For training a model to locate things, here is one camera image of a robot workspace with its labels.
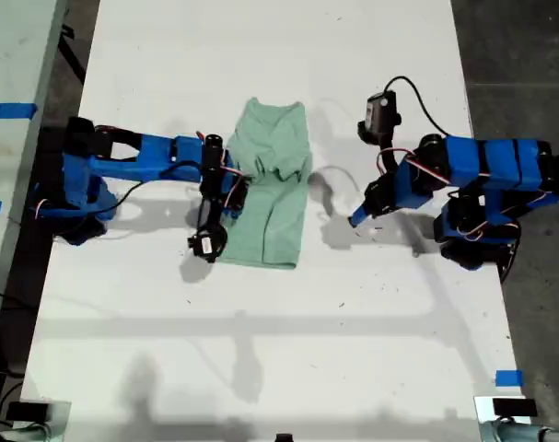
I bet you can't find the pale green T-shirt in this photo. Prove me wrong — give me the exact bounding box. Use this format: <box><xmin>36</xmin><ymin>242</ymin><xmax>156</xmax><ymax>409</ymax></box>
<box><xmin>216</xmin><ymin>97</ymin><xmax>313</xmax><ymax>271</ymax></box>

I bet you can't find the square blue tape piece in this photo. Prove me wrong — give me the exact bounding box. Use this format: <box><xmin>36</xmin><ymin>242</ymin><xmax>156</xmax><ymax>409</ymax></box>
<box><xmin>495</xmin><ymin>369</ymin><xmax>524</xmax><ymax>388</ymax></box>

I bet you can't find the black stand leg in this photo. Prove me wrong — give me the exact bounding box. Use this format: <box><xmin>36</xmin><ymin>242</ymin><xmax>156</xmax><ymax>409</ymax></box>
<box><xmin>57</xmin><ymin>25</ymin><xmax>87</xmax><ymax>87</ymax></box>

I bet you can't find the small black box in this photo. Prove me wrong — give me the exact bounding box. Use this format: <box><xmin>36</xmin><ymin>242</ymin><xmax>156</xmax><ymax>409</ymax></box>
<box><xmin>493</xmin><ymin>398</ymin><xmax>538</xmax><ymax>418</ymax></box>
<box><xmin>6</xmin><ymin>401</ymin><xmax>50</xmax><ymax>423</ymax></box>

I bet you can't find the long blue tape strip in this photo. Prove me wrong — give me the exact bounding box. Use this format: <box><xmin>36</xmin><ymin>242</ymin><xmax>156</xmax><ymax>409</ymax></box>
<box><xmin>0</xmin><ymin>102</ymin><xmax>39</xmax><ymax>121</ymax></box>

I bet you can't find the grey metal tube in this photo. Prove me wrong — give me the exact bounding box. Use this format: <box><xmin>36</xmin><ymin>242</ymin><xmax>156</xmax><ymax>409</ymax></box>
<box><xmin>480</xmin><ymin>421</ymin><xmax>559</xmax><ymax>442</ymax></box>
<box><xmin>0</xmin><ymin>422</ymin><xmax>54</xmax><ymax>442</ymax></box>

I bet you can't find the pale side table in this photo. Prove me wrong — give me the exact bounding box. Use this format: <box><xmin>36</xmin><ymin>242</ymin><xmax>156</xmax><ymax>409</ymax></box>
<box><xmin>0</xmin><ymin>0</ymin><xmax>71</xmax><ymax>355</ymax></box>

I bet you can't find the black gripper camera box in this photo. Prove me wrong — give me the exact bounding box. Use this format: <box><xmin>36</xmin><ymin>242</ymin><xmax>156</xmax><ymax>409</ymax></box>
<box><xmin>355</xmin><ymin>90</ymin><xmax>403</xmax><ymax>145</ymax></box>
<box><xmin>186</xmin><ymin>224</ymin><xmax>228</xmax><ymax>264</ymax></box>

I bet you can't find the black camera cable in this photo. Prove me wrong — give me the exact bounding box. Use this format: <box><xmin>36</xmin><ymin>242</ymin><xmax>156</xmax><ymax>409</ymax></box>
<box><xmin>108</xmin><ymin>160</ymin><xmax>206</xmax><ymax>208</ymax></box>
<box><xmin>382</xmin><ymin>76</ymin><xmax>450</xmax><ymax>138</ymax></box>

